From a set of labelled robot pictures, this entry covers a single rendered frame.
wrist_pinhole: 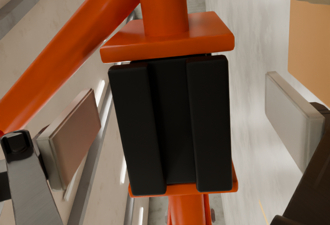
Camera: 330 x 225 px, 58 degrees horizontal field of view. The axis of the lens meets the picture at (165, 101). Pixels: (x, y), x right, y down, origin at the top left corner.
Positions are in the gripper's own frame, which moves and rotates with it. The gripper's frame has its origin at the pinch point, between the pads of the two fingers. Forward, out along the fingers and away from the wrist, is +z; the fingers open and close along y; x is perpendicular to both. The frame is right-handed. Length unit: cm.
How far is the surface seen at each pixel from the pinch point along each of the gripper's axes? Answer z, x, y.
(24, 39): 505, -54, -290
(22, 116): -0.6, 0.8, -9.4
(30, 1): 513, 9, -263
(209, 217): -0.8, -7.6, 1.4
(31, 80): -0.8, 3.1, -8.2
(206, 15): 2.2, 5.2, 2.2
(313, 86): 11.8, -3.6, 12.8
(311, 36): 13.1, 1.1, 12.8
